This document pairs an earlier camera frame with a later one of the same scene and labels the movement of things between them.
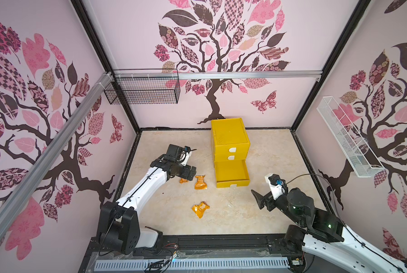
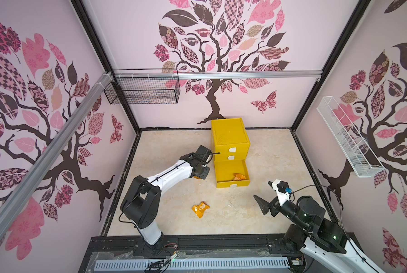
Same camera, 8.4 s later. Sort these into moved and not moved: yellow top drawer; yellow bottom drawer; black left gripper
Moved: black left gripper
Not moved: yellow top drawer; yellow bottom drawer
